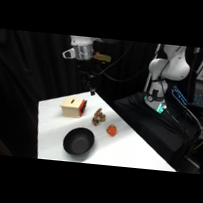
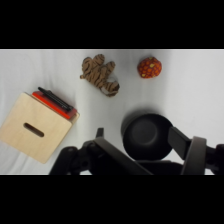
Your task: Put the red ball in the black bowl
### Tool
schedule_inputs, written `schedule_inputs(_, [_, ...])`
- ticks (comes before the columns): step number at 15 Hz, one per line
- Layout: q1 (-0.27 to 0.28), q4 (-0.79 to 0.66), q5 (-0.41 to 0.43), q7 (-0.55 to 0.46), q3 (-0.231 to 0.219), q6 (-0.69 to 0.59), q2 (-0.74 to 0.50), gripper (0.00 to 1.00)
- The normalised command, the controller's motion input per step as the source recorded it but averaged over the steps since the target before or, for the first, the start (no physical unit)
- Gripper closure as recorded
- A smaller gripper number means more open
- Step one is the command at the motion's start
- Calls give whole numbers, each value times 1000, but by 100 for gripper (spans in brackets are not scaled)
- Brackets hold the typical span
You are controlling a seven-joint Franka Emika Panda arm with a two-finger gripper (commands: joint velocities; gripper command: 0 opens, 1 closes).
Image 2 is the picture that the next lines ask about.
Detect red ball with yellow dots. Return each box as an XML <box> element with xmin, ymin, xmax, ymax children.
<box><xmin>137</xmin><ymin>56</ymin><xmax>163</xmax><ymax>79</ymax></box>

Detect light wooden box with slot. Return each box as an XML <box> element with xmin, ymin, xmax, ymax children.
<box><xmin>0</xmin><ymin>92</ymin><xmax>81</xmax><ymax>165</ymax></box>

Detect black marker pen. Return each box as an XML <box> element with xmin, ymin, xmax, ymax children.
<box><xmin>37</xmin><ymin>86</ymin><xmax>74</xmax><ymax>113</ymax></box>

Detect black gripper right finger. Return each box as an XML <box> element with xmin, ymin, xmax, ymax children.
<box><xmin>167</xmin><ymin>126</ymin><xmax>224</xmax><ymax>176</ymax></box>

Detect black bowl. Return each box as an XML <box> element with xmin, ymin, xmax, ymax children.
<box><xmin>121</xmin><ymin>113</ymin><xmax>175</xmax><ymax>162</ymax></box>

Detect flat red block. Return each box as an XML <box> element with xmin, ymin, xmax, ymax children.
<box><xmin>31</xmin><ymin>90</ymin><xmax>78</xmax><ymax>121</ymax></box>

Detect tan wooden blocks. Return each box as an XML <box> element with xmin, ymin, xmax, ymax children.
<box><xmin>79</xmin><ymin>54</ymin><xmax>121</xmax><ymax>98</ymax></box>

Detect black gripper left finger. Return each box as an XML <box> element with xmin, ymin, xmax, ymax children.
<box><xmin>49</xmin><ymin>127</ymin><xmax>153</xmax><ymax>176</ymax></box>

